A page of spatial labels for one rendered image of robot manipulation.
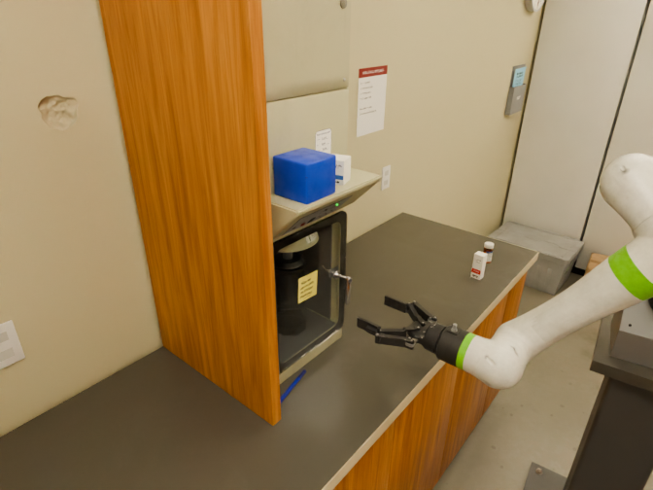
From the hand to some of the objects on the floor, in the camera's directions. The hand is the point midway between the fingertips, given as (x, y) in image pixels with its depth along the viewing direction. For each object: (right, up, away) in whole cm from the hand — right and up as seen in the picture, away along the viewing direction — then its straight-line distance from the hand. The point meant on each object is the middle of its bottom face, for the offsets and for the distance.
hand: (375, 311), depth 129 cm
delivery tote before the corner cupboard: (+148, -6, +245) cm, 286 cm away
